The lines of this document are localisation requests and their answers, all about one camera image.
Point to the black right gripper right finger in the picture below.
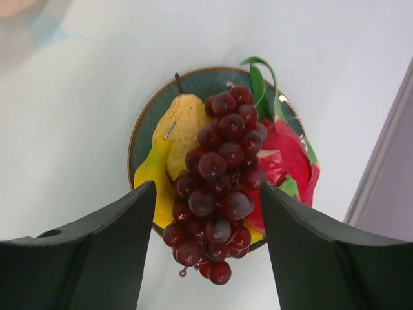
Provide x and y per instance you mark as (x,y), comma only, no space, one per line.
(321,263)

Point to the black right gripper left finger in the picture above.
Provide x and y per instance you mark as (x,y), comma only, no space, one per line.
(95,262)

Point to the red fake dragon fruit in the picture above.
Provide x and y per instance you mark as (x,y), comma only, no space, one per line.
(287,157)

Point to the yellow fake banana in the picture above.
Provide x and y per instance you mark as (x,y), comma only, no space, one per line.
(155,174)

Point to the dark red fake grapes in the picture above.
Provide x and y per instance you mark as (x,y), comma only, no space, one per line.
(207,247)

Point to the yellow fake lemon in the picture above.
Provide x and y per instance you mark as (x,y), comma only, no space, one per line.
(187,116)

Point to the banana print plastic bag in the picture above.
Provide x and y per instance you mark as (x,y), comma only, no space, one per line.
(28,27)

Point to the teal floral ceramic plate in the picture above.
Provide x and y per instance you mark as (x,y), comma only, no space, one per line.
(204,84)

